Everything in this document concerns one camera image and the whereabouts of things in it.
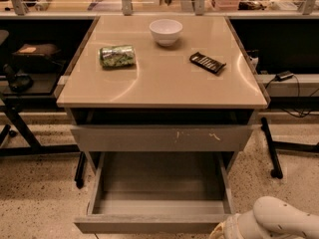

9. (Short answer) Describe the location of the grey drawer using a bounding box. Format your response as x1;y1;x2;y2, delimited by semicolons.
71;125;253;151
75;152;234;234

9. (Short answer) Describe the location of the black ridged chip bag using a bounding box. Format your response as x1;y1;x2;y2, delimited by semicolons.
189;52;226;75

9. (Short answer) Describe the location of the white ceramic bowl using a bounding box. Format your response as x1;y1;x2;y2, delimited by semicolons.
149;19;182;47

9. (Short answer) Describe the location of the black round object on shelf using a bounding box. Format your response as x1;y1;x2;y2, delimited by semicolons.
3;64;33;93

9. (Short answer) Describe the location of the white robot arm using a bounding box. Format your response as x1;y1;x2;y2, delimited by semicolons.
237;196;319;239

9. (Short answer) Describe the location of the grey drawer cabinet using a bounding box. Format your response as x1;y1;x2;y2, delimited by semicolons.
57;15;268;167

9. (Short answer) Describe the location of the black metal table leg right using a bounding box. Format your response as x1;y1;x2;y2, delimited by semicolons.
261;118;283;179

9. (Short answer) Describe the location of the black bag on shelf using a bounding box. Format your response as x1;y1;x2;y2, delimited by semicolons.
13;44;61;59

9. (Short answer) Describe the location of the green crushed soda can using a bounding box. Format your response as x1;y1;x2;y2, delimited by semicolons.
98;45;136;68

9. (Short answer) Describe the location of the black metal table leg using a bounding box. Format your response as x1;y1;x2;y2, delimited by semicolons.
74;152;86;188
261;118;283;179

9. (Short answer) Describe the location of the black power adapter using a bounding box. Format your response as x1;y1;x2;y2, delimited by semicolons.
275;71;294;82

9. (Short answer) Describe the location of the black metal table leg left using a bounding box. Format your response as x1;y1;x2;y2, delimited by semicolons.
74;152;86;188

